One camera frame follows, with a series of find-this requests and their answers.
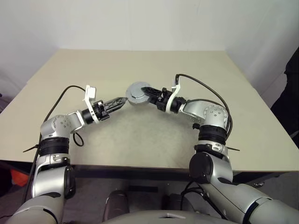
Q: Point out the dark rounded shape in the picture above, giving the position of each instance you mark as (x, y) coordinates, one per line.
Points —
(116, 203)

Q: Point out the black zip tie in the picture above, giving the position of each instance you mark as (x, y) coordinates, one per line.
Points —
(233, 148)
(30, 148)

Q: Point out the grey toothed motor lid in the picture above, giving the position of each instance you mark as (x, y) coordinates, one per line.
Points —
(136, 89)

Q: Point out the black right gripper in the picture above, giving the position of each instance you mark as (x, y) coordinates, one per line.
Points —
(162, 102)

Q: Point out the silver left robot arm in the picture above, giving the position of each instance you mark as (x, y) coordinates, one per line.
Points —
(59, 124)

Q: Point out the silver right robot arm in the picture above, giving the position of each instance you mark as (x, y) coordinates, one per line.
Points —
(210, 113)

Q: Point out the orange object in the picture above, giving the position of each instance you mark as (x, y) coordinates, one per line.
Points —
(19, 178)

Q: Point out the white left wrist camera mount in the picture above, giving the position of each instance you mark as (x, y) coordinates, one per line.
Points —
(90, 92)

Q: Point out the dark table frame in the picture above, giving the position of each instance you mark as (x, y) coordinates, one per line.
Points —
(130, 173)

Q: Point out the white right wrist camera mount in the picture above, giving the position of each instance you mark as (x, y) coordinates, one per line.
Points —
(170, 100)

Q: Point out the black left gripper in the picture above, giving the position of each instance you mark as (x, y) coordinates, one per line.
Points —
(101, 112)

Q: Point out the grey round disc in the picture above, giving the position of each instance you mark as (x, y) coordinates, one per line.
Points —
(137, 101)

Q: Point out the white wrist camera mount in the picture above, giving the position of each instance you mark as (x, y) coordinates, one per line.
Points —
(170, 100)
(90, 92)

